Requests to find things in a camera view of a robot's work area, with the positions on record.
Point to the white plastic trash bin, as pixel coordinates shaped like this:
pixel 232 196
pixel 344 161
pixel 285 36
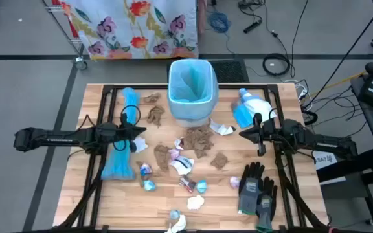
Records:
pixel 189 123

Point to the black power strip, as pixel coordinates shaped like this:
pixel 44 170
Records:
pixel 253 26

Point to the white tissue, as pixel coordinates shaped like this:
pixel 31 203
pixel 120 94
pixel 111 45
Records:
pixel 195 202
pixel 178 225

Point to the small brown paper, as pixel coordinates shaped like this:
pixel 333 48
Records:
pixel 152 98
pixel 219 160

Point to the blue plastic ball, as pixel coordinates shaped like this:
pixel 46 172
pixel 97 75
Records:
pixel 149 185
pixel 201 187

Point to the white paper sign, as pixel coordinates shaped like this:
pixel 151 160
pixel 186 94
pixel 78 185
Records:
pixel 330 154

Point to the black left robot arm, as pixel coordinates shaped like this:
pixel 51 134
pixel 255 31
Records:
pixel 60 137

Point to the red white wrapper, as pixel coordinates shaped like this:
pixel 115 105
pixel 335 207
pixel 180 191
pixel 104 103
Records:
pixel 178 143

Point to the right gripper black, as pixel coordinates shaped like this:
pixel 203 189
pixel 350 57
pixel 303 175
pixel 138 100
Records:
pixel 270 134

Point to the colourful wrapper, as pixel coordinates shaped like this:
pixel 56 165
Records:
pixel 145 169

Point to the white power strip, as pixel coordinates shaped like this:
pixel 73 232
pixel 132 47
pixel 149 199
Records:
pixel 302 92

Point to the pink wrapper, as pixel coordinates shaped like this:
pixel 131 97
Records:
pixel 234 182
pixel 174 153

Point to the black metal stand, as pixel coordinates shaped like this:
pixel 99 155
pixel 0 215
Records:
pixel 351 165

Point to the small white paper scrap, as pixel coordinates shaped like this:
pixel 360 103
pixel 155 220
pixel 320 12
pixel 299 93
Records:
pixel 141 144

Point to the red black snack wrapper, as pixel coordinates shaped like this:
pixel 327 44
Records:
pixel 187 184

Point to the grey black work glove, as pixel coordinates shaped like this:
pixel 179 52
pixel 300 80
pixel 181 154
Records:
pixel 250 191
pixel 265 207

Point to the white wrapper black print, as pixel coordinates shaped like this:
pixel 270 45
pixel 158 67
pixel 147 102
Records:
pixel 183 165

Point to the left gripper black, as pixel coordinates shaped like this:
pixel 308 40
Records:
pixel 118 132

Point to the blue bag roll white wrapper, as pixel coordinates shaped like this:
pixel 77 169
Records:
pixel 257 105

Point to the long bright blue trash bag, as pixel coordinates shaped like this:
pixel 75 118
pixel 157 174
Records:
pixel 118 165

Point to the grey blue ball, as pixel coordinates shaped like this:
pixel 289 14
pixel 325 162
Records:
pixel 174 214

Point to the white paper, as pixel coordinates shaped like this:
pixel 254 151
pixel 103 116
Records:
pixel 222 129

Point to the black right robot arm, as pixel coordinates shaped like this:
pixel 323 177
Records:
pixel 329 144

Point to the black desk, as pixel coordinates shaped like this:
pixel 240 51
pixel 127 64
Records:
pixel 368 119

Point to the pink hanging cloth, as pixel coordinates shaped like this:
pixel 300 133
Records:
pixel 202 17

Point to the floral printed cloth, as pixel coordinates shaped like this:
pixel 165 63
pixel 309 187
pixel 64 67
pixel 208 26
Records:
pixel 131 29

